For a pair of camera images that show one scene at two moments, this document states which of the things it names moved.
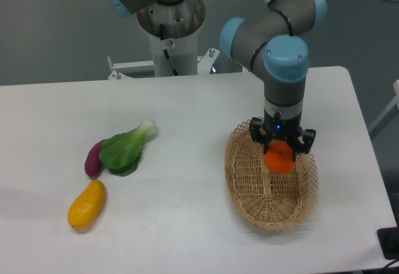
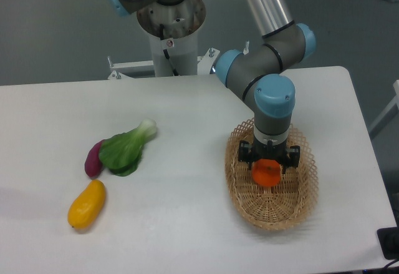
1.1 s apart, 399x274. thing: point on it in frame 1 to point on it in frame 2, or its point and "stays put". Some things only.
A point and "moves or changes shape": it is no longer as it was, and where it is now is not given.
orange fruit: x=278 y=157 moves or changes shape
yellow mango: x=86 y=207 stays put
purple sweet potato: x=93 y=164 stays put
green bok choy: x=120 y=153 stays put
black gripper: x=275 y=128 to x=259 y=151
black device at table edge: x=388 y=239 stays put
